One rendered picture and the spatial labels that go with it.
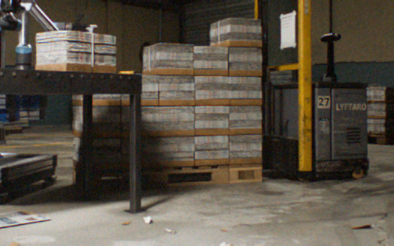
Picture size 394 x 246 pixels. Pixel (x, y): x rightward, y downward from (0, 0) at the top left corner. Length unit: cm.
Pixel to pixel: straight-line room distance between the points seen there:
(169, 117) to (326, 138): 131
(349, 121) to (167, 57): 160
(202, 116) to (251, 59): 61
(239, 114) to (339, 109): 83
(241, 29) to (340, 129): 114
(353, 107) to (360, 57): 582
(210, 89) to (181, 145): 48
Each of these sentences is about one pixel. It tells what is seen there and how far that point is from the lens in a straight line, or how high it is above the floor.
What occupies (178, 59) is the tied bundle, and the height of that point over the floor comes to 95.
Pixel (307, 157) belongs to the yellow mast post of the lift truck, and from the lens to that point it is 435.
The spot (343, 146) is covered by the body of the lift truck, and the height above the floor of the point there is 27.
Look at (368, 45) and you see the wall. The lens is 1037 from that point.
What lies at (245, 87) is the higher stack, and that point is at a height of 74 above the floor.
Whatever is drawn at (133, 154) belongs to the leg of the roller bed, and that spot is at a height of 33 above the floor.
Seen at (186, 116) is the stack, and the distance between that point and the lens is 405.
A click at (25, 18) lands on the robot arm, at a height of 127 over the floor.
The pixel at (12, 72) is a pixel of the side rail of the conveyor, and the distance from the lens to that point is 268.
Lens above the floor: 65
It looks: 1 degrees up
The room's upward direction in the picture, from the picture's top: straight up
